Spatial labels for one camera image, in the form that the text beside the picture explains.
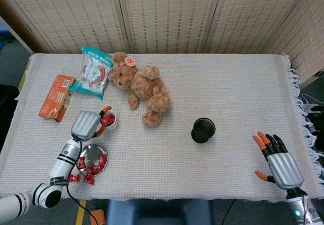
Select woven folding screen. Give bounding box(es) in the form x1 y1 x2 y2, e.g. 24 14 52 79
0 0 324 89

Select black floor cable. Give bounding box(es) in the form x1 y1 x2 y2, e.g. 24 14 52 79
222 199 238 225

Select orange block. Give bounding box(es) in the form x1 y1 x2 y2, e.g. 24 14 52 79
90 209 106 225

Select yellow floor tape strip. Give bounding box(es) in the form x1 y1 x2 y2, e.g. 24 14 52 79
18 60 31 92
75 199 87 225

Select teal silver snack bag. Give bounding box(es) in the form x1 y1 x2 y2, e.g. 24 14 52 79
68 46 114 101

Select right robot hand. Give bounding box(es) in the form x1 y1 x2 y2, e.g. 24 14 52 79
253 131 304 190

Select brown wooden door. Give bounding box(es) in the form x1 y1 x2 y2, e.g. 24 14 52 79
0 0 50 55

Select white paper cup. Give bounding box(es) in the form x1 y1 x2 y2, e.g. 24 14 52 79
100 110 118 131

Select blue plastic object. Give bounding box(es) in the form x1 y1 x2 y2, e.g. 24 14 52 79
0 24 12 50

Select beige woven tablecloth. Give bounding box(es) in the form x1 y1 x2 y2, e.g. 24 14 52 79
0 52 324 202

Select brown teddy bear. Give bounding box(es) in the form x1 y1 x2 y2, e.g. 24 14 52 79
108 52 172 128

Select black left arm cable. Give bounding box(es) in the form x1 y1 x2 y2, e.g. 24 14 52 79
66 140 99 225

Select black mesh pen holder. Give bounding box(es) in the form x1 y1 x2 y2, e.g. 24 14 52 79
190 117 216 144

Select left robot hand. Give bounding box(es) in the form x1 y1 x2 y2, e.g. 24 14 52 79
70 105 112 142

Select white cable bundle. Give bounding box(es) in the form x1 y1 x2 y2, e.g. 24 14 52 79
301 93 320 114

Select orange cardboard box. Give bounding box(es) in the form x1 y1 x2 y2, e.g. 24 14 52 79
38 74 77 122

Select silver metal plate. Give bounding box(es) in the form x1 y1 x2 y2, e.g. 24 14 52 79
76 143 109 176

